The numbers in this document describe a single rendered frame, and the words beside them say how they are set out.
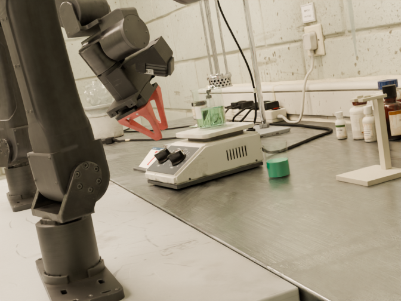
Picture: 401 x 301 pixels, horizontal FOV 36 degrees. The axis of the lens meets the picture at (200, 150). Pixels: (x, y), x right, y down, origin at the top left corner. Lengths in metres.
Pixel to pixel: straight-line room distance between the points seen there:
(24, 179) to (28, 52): 0.63
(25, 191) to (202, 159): 0.37
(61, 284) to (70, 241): 0.05
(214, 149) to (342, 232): 0.45
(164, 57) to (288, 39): 0.93
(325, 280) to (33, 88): 0.36
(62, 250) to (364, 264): 0.32
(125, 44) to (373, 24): 0.74
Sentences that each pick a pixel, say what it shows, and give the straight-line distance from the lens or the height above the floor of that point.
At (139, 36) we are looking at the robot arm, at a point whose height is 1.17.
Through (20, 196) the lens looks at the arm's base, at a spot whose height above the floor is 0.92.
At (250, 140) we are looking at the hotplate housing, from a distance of 1.18.
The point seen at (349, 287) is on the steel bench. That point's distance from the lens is 0.58.
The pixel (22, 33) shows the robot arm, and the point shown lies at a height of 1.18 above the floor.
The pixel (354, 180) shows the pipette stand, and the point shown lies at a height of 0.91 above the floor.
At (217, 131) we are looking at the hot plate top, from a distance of 1.14.
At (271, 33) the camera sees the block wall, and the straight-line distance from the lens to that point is 1.99.
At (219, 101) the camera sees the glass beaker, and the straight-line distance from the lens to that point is 1.19.
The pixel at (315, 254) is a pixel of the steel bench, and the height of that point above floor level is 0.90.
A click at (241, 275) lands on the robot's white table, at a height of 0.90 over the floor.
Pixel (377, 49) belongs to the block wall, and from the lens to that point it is 1.55.
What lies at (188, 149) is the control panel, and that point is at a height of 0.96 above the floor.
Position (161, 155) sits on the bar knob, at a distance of 1.18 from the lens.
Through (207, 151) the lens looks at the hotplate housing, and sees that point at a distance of 1.13.
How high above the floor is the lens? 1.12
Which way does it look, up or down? 8 degrees down
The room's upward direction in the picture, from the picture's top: 10 degrees counter-clockwise
